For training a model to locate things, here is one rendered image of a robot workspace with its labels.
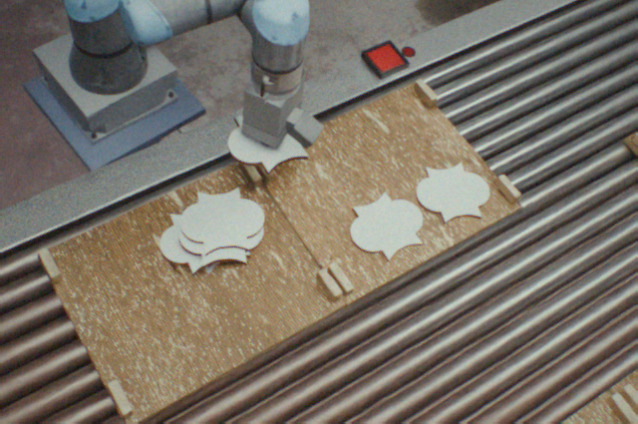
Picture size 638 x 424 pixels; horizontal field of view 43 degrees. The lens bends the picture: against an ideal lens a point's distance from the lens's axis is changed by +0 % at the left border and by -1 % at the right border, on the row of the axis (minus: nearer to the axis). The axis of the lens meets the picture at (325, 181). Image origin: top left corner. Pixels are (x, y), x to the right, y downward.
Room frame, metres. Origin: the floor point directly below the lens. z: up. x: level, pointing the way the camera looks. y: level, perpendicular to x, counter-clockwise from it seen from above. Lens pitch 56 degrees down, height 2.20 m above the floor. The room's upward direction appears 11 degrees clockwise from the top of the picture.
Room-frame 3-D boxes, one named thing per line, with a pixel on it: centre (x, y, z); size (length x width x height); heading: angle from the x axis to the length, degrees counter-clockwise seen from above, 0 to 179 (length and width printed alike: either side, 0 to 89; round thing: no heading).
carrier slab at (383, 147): (0.88, -0.11, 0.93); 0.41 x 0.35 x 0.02; 133
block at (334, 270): (0.65, -0.06, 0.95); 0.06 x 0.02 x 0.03; 43
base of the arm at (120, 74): (1.00, 0.46, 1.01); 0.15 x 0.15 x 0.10
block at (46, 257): (0.57, 0.43, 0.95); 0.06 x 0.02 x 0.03; 43
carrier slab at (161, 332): (0.60, 0.19, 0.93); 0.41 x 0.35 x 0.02; 133
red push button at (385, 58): (1.20, -0.07, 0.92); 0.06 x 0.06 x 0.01; 42
